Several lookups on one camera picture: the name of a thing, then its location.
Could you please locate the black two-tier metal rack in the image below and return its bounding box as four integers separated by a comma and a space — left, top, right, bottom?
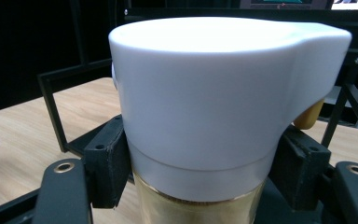
0, 7, 358, 224

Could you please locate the amber bottle with white lid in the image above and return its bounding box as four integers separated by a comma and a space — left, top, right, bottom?
107, 16, 353, 224

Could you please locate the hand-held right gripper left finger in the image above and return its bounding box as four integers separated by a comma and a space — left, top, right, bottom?
83, 114, 133, 209

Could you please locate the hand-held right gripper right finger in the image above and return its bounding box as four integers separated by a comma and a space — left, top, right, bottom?
268, 124, 332, 213

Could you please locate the monitor with white screen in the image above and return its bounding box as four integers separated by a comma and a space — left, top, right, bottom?
330, 0, 358, 11

